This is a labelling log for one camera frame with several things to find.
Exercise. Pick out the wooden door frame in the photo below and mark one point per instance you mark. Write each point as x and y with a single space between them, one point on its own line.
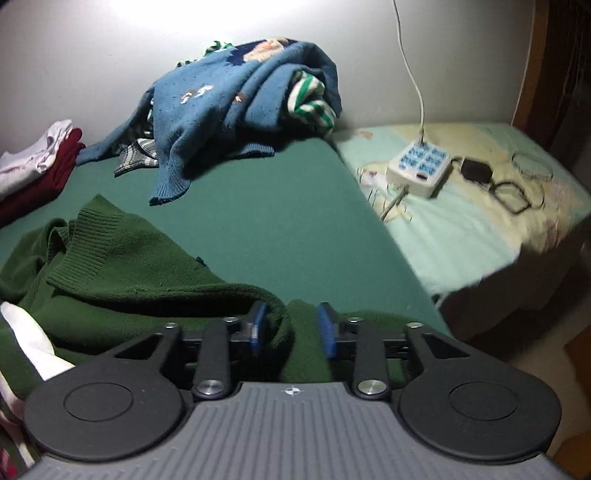
531 83

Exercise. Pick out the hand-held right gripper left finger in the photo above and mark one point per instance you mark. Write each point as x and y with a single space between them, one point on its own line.
258 325

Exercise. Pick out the white power strip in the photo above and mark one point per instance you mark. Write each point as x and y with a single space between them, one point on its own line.
415 170

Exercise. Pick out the grey checked garment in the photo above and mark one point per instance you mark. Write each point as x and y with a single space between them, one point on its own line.
138 157

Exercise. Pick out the clear round lid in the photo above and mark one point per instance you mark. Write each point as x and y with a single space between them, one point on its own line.
531 165

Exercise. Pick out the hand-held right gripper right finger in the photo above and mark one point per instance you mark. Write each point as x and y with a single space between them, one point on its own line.
327 330

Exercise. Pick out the white folded garment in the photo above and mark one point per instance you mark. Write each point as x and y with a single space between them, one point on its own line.
27 157

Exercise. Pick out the blue knit sweater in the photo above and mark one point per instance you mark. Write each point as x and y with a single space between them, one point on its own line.
198 120

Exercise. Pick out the black power adapter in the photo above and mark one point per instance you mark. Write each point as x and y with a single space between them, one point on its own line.
476 170

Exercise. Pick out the green white striped garment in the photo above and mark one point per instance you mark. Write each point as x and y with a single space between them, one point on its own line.
307 92

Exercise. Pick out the dark red folded garment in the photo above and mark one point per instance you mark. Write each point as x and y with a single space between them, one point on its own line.
41 184

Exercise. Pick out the green white-striped knit sweater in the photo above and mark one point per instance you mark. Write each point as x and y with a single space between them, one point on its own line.
138 277

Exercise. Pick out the pale printed bed sheet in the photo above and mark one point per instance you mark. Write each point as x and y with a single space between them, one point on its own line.
461 240

